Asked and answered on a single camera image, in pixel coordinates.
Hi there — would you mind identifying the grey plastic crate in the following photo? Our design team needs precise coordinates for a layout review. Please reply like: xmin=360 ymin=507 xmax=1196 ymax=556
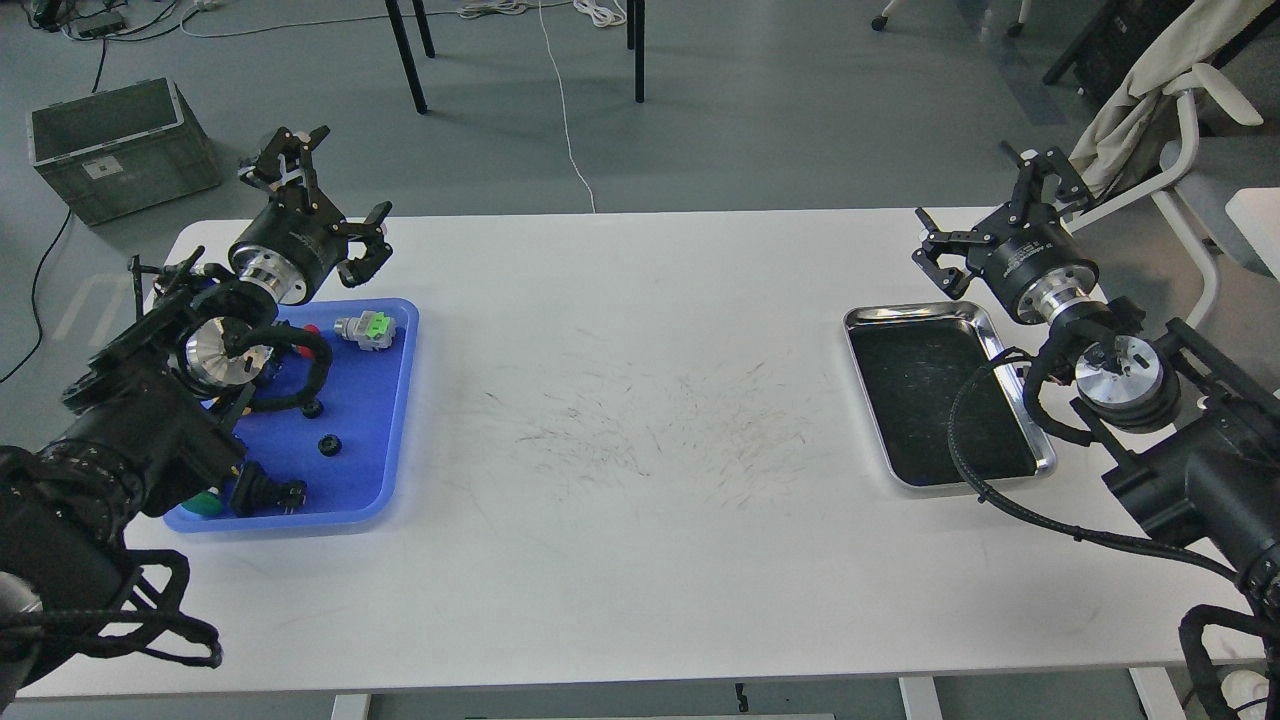
xmin=27 ymin=78 xmax=221 ymax=225

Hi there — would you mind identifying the blue plastic tray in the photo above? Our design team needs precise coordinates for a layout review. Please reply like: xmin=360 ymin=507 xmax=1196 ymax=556
xmin=163 ymin=297 xmax=419 ymax=536

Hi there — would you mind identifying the white office chair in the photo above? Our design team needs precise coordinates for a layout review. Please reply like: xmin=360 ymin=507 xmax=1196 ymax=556
xmin=1068 ymin=63 xmax=1277 ymax=328

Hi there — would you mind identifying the green push button switch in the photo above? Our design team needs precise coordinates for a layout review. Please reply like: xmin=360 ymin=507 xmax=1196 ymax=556
xmin=180 ymin=488 xmax=227 ymax=519

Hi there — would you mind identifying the black table leg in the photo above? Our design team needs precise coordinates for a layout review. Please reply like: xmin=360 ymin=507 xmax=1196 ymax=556
xmin=384 ymin=0 xmax=436 ymax=117

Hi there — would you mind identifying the black floor cable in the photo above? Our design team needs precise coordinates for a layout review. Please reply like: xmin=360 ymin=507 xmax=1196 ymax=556
xmin=0 ymin=205 xmax=74 ymax=384

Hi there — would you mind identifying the black selector switch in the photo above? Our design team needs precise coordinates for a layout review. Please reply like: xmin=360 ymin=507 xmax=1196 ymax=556
xmin=229 ymin=461 xmax=308 ymax=518

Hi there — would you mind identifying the silver metal tray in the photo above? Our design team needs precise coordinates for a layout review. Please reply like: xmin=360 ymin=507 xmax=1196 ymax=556
xmin=844 ymin=301 xmax=1057 ymax=492

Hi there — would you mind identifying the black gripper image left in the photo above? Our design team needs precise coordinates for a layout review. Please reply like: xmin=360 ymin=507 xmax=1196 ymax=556
xmin=228 ymin=126 xmax=394 ymax=306

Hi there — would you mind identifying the white floor cable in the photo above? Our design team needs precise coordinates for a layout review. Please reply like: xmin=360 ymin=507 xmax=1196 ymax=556
xmin=180 ymin=0 xmax=628 ymax=214

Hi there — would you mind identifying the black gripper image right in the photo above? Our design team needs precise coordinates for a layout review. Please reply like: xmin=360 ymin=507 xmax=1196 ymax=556
xmin=911 ymin=142 xmax=1100 ymax=325

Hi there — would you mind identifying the grey green connector switch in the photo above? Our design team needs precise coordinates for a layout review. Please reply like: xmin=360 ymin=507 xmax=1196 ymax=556
xmin=333 ymin=310 xmax=398 ymax=352

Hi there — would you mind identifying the beige cloth on chair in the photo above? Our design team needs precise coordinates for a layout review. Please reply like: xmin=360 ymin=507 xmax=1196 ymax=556
xmin=1069 ymin=1 xmax=1275 ymax=199

